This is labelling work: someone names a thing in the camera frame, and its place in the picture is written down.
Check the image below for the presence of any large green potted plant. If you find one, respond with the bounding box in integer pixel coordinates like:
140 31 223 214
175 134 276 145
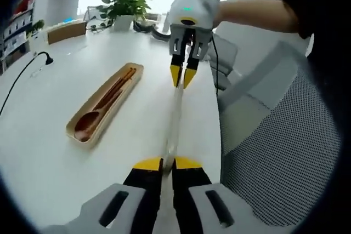
94 0 152 32

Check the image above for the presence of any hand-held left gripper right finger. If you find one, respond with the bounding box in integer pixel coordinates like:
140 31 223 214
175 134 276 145
172 156 278 234

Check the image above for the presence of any brown wooden spoon utensil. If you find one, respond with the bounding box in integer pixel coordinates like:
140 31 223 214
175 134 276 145
73 85 124 140

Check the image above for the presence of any beige cutlery case lid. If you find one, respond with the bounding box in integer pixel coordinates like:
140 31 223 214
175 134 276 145
163 80 188 170

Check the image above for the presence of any black cable with plug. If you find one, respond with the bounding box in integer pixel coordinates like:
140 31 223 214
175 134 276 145
0 51 55 116

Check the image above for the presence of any grey mesh office chair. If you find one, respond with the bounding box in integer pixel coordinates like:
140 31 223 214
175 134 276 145
216 41 343 229

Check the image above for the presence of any light grey chair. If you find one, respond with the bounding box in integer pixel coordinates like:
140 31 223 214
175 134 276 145
206 33 244 91

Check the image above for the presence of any beige cutlery case base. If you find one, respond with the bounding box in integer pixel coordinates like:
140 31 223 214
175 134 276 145
65 62 145 145

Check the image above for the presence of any brown cardboard box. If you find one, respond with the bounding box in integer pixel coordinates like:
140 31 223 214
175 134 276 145
47 21 87 45

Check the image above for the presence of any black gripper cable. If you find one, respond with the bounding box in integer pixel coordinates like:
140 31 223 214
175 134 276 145
210 34 220 99

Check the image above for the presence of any small green potted plant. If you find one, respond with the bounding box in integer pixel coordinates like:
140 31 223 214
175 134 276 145
26 19 45 39

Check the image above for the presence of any shelf with white boxes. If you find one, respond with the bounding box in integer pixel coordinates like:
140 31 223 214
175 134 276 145
0 0 38 73

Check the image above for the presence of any black headset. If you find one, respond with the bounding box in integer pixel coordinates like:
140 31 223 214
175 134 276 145
133 19 159 34

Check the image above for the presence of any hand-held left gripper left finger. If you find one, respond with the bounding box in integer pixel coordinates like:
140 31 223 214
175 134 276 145
41 156 165 234

